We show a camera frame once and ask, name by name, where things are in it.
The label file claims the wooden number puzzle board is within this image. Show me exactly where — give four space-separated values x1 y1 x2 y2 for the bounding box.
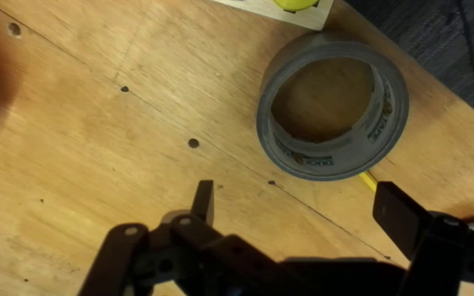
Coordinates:
213 0 334 30

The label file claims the yellow pencil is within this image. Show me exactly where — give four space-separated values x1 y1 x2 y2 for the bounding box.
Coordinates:
358 172 378 191

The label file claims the grey duct tape roll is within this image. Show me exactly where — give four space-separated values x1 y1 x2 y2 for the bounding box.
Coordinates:
256 33 409 181

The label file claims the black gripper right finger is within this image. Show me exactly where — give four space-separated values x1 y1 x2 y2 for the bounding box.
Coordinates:
371 181 432 260

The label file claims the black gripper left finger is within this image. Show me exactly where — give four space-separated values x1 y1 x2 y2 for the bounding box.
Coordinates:
190 180 213 224

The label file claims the yellow disc on peg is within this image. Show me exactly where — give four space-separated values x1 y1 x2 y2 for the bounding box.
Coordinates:
273 0 319 12

